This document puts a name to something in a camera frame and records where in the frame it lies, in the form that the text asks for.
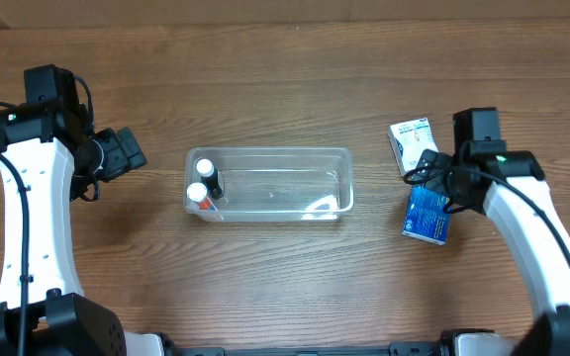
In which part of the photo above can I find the blue medicine box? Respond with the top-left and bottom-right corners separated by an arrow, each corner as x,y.
402,186 -> 450,245

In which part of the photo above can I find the black tube white cap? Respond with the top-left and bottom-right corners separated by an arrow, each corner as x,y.
196,158 -> 224,199

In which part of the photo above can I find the orange tube white cap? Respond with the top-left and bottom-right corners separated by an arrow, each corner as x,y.
186,183 -> 217,211

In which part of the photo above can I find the clear plastic container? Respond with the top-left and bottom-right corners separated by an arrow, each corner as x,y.
184,146 -> 354,223

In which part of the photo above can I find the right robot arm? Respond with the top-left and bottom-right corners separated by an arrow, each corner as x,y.
404,148 -> 570,355

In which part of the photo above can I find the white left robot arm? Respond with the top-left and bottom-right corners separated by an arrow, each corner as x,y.
0,99 -> 174,355

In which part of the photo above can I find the white medicine box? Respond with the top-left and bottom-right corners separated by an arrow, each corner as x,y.
388,118 -> 438,175

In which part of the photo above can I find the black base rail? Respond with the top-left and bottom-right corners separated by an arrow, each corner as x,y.
164,341 -> 449,356

